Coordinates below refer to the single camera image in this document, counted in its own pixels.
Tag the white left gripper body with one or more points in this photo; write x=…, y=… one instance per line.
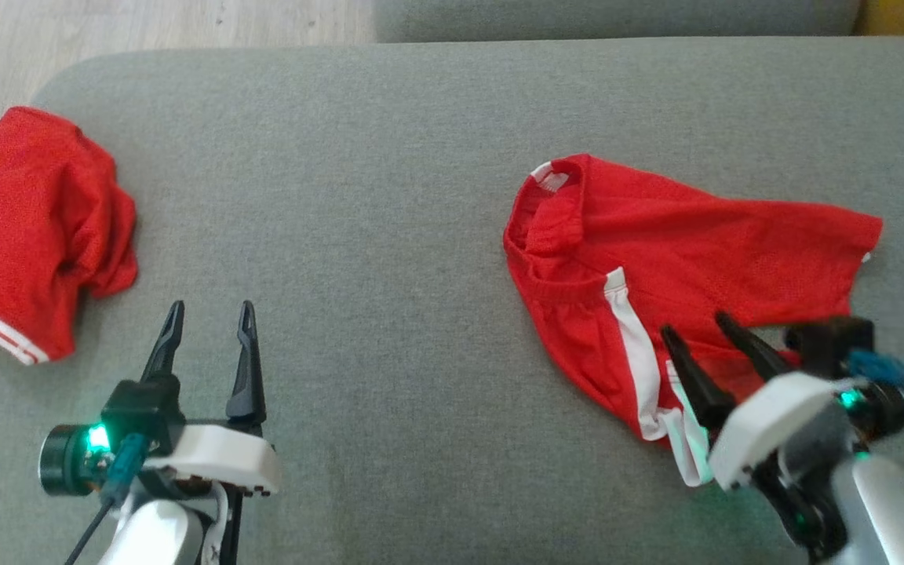
x=216, y=455

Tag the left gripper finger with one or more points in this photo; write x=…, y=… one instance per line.
x=248, y=377
x=165, y=345

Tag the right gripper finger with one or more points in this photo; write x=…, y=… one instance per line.
x=699, y=388
x=754, y=349

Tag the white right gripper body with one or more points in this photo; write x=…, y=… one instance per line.
x=774, y=424

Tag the red shorts with white stripe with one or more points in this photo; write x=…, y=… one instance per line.
x=695, y=235

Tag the red jersey with striped trim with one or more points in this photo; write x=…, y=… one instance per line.
x=28, y=212

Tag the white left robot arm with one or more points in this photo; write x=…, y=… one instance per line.
x=154, y=534

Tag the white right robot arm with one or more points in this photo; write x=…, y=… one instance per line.
x=891, y=510

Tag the large grey sofa seat cushion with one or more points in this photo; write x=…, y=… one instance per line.
x=389, y=196

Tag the medium grey sofa seat cushion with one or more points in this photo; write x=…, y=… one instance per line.
x=617, y=16

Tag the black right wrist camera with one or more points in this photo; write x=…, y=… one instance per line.
x=829, y=345

